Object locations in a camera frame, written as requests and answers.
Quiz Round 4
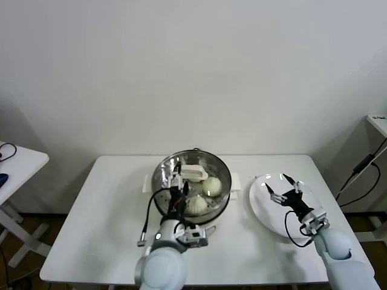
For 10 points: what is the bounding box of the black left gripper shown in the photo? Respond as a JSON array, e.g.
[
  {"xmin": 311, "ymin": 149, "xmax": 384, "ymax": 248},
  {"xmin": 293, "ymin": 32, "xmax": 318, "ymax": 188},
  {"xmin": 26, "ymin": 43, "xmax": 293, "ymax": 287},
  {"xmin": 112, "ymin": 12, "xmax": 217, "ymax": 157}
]
[{"xmin": 167, "ymin": 161, "xmax": 190, "ymax": 223}]

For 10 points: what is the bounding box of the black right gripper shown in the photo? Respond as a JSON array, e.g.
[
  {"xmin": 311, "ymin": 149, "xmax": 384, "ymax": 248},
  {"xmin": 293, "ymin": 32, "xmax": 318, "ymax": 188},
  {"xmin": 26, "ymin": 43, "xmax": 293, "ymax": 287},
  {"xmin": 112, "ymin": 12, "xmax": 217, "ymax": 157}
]
[{"xmin": 264, "ymin": 172, "xmax": 314, "ymax": 221}]

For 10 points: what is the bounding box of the round glass lid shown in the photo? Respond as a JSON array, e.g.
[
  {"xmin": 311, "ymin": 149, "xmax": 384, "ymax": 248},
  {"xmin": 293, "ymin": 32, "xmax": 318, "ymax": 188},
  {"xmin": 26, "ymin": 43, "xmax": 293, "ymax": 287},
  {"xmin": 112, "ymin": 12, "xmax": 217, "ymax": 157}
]
[{"xmin": 151, "ymin": 150, "xmax": 232, "ymax": 218}]

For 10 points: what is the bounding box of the white steamed baozi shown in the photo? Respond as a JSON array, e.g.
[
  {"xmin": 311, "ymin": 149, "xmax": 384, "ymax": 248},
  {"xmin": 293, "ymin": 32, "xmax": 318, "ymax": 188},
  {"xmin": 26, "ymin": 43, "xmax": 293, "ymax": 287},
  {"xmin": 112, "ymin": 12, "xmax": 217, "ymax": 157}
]
[
  {"xmin": 201, "ymin": 177, "xmax": 224, "ymax": 198},
  {"xmin": 184, "ymin": 195, "xmax": 208, "ymax": 216}
]

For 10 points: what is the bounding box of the stainless steel steamer basket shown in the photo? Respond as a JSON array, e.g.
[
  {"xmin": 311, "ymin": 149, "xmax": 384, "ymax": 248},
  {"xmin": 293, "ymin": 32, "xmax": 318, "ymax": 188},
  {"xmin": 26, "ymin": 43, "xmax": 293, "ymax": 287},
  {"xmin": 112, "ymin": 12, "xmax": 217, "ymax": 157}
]
[{"xmin": 141, "ymin": 150, "xmax": 242, "ymax": 224}]

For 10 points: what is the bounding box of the white round plate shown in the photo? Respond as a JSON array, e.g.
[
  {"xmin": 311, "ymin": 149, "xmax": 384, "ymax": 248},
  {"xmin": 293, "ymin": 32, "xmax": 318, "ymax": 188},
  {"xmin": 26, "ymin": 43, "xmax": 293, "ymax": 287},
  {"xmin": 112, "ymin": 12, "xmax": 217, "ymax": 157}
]
[{"xmin": 248, "ymin": 172, "xmax": 324, "ymax": 245}]

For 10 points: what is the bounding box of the white electric cooker pot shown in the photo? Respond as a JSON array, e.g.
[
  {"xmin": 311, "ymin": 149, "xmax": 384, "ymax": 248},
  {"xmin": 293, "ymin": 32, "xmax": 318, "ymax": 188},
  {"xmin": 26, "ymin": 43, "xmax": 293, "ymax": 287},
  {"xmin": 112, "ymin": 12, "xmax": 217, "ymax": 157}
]
[{"xmin": 181, "ymin": 193, "xmax": 239, "ymax": 236}]

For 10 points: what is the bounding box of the white side table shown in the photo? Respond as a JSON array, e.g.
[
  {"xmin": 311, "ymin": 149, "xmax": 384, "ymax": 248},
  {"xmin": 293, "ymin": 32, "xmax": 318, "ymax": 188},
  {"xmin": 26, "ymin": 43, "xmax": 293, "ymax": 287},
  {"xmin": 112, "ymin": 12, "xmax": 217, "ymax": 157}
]
[{"xmin": 0, "ymin": 141, "xmax": 51, "ymax": 269}]

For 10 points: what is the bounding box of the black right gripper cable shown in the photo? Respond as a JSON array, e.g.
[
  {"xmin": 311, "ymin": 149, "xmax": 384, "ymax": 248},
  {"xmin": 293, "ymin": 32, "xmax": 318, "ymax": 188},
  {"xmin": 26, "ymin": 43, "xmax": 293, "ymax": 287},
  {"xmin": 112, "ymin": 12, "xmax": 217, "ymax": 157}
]
[{"xmin": 285, "ymin": 210, "xmax": 314, "ymax": 248}]

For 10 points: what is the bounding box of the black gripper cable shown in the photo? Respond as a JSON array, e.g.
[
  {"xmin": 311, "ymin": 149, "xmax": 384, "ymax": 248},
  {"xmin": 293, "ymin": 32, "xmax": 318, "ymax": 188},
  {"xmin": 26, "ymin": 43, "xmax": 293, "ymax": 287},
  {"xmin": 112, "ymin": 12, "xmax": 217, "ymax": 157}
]
[
  {"xmin": 137, "ymin": 188, "xmax": 173, "ymax": 247},
  {"xmin": 285, "ymin": 210, "xmax": 314, "ymax": 248}
]

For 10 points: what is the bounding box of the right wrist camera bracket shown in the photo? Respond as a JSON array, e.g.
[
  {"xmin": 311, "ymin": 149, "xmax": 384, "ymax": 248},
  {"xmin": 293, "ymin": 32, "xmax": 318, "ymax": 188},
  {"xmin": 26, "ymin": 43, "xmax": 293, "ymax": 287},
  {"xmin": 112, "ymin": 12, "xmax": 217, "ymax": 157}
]
[{"xmin": 299, "ymin": 211, "xmax": 330, "ymax": 236}]

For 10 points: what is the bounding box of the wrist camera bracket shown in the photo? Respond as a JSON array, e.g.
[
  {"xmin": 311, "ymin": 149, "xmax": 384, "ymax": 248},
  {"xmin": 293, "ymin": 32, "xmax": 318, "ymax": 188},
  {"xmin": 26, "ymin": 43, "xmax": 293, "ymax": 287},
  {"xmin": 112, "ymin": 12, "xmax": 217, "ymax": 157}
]
[
  {"xmin": 178, "ymin": 225, "xmax": 209, "ymax": 248},
  {"xmin": 299, "ymin": 211, "xmax": 330, "ymax": 236}
]

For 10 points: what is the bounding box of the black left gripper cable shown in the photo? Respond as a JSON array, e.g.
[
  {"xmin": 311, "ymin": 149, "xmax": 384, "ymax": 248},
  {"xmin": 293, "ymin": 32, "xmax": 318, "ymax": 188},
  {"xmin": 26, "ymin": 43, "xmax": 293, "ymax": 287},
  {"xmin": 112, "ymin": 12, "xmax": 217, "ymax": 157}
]
[{"xmin": 137, "ymin": 188, "xmax": 173, "ymax": 247}]

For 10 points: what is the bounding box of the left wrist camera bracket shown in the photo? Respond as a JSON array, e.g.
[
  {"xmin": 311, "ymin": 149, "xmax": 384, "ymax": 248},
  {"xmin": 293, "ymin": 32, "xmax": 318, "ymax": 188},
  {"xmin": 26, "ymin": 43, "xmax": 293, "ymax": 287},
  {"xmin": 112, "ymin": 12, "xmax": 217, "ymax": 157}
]
[{"xmin": 178, "ymin": 225, "xmax": 209, "ymax": 248}]

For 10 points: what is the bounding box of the black power adapter cable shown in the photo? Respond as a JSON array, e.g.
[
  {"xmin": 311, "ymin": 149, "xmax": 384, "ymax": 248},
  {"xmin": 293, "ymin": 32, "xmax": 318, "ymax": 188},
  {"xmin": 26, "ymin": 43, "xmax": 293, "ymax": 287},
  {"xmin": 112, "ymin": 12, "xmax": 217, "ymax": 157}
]
[{"xmin": 334, "ymin": 137, "xmax": 387, "ymax": 208}]

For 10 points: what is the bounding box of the black cable on side table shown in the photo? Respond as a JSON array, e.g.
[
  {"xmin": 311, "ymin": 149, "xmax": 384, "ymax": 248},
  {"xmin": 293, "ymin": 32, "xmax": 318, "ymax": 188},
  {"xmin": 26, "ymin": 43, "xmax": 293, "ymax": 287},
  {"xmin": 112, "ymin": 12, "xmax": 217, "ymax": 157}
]
[{"xmin": 0, "ymin": 143, "xmax": 18, "ymax": 164}]

